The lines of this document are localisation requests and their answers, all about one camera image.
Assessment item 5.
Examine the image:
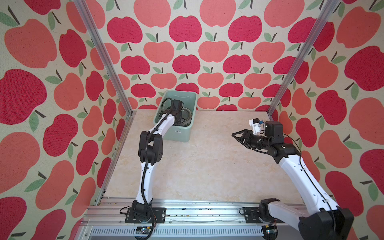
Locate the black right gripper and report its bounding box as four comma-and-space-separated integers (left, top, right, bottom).
232, 128, 273, 153

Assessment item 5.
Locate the grey glass plate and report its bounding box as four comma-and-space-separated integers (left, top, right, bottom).
179, 107, 193, 127

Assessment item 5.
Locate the aluminium frame post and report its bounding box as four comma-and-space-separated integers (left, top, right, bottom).
74, 0, 134, 117
268, 0, 341, 120

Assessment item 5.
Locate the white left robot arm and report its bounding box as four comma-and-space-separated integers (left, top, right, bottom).
126, 98, 184, 224

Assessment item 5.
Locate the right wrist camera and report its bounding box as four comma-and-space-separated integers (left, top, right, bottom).
249, 118, 264, 135

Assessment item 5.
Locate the light green plastic bin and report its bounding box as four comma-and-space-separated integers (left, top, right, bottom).
153, 90, 198, 142

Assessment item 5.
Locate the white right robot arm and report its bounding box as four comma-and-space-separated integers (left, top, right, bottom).
232, 119, 354, 240

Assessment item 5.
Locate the left aluminium frame post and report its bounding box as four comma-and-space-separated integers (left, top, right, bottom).
74, 0, 134, 117

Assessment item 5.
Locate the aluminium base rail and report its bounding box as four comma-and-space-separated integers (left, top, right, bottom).
74, 197, 264, 240

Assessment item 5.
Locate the right aluminium frame post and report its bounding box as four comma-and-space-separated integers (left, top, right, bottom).
268, 0, 341, 120

